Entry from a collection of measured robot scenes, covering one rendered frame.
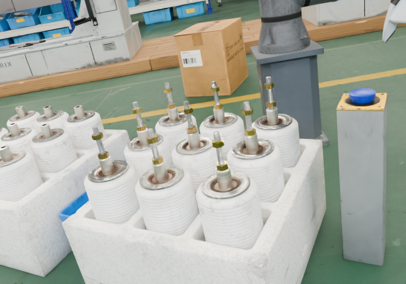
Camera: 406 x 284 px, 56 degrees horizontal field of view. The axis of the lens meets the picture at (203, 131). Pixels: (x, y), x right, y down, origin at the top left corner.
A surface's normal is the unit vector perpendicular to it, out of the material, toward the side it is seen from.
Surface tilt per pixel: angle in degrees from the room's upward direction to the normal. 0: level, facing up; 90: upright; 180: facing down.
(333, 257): 0
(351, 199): 90
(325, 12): 90
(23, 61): 90
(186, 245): 0
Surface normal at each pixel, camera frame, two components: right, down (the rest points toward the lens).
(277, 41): -0.45, 0.14
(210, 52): -0.40, 0.43
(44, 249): 0.89, 0.03
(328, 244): -0.18, -0.90
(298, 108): 0.00, 0.39
